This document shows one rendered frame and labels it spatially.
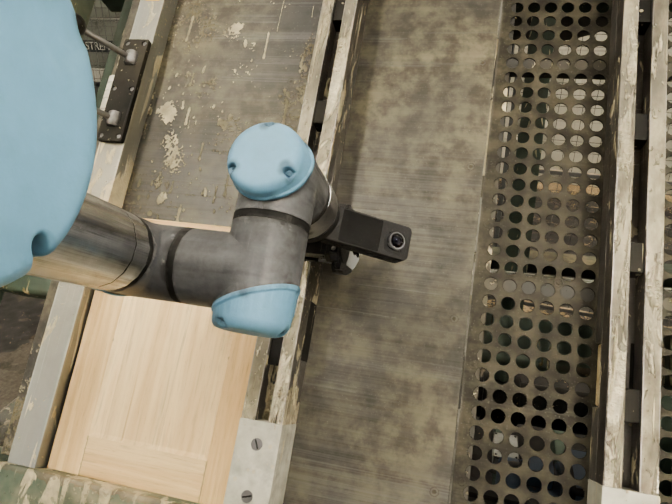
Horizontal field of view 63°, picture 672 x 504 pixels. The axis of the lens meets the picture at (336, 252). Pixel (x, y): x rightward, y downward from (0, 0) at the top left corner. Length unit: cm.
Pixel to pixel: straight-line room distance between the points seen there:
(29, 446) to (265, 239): 60
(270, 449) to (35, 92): 65
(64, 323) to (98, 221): 53
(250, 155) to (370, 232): 22
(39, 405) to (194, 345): 25
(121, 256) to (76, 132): 31
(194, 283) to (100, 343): 46
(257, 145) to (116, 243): 15
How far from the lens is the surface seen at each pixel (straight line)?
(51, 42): 19
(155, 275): 53
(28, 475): 98
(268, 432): 77
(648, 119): 87
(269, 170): 49
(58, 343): 98
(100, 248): 47
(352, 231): 66
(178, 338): 89
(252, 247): 50
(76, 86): 19
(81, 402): 97
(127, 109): 104
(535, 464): 151
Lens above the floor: 153
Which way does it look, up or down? 24 degrees down
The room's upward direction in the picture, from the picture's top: straight up
